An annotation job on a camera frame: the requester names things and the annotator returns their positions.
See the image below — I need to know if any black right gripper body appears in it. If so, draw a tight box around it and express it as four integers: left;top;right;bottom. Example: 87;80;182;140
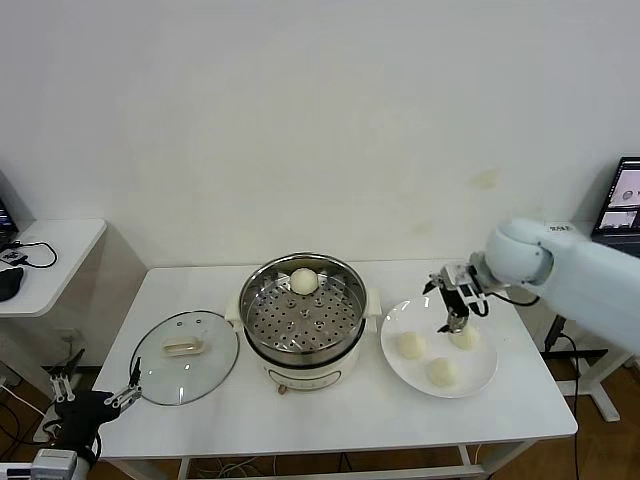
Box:
442;279;489;316

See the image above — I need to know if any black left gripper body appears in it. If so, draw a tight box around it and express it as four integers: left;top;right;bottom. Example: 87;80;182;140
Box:
53;391;114;451

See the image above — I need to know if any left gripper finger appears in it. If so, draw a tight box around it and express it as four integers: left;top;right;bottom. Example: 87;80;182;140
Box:
103;356;144;409
48;348;86;404

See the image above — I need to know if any white steamed baozi bun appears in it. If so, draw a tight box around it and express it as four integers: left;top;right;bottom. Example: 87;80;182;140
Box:
448;324;482;350
395;332;430;360
289;268;321;295
425;358;462;389

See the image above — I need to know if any round glass pot lid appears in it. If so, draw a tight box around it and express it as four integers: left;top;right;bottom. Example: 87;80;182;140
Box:
130;310;241;406

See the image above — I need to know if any stainless steel steamer basket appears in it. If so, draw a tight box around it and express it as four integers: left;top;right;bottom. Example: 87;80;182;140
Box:
238;253;369;367

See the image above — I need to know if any silver right wrist box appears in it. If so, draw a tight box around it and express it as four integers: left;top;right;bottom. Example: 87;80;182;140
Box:
443;262;474;290

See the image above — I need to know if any round white plate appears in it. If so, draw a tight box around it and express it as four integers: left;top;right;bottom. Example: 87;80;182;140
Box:
379;297;500;400

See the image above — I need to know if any black computer mouse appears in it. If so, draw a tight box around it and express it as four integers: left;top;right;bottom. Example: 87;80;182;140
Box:
0;266;26;302

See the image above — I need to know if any white side table rounded top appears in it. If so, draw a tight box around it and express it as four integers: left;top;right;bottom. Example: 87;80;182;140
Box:
0;218;109;444

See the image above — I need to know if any cream electric cooker base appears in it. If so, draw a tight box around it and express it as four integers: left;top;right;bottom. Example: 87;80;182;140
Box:
225;289;382;397

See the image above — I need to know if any white side table with label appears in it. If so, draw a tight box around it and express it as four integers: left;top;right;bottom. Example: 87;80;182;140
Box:
542;222;640;424

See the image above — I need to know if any black open laptop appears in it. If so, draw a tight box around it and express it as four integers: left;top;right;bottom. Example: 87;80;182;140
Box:
0;169;22;254

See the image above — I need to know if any grey open laptop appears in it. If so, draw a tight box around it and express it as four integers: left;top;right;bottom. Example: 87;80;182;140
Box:
590;157;640;246

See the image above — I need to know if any white floor cable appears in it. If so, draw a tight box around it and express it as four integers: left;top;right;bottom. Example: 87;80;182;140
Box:
0;382;66;431

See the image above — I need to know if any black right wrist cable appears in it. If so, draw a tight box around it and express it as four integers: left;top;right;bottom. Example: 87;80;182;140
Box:
477;292;544;316

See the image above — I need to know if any black cable with adapter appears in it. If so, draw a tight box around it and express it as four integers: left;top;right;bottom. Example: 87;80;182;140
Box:
543;314;584;480

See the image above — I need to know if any thin black looped cable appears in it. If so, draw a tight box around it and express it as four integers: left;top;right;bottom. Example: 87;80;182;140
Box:
9;240;59;270

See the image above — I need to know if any white cable bundle under table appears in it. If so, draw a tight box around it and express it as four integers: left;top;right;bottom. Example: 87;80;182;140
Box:
197;458;281;480

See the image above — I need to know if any white main table frame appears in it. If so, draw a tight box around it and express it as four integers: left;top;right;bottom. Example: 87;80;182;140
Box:
177;442;489;480

